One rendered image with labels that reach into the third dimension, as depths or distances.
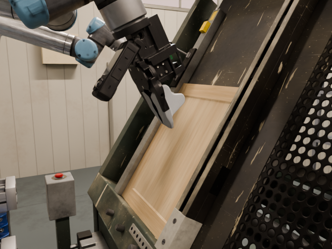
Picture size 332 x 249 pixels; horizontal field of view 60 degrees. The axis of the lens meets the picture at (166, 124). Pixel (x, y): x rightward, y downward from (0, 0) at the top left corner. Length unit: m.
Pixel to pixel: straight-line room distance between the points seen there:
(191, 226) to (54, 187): 0.75
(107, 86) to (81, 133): 3.86
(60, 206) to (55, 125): 2.89
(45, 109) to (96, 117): 0.70
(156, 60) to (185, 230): 0.51
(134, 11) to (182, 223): 0.57
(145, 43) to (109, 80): 0.10
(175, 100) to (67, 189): 0.96
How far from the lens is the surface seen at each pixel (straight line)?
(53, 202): 1.44
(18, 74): 4.18
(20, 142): 4.29
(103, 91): 0.50
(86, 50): 1.07
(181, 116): 1.18
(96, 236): 1.32
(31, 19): 0.52
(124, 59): 0.51
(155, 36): 0.55
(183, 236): 0.86
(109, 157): 1.50
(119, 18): 0.51
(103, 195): 1.38
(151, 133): 1.27
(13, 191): 1.25
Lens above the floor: 1.42
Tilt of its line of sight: 11 degrees down
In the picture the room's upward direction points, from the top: straight up
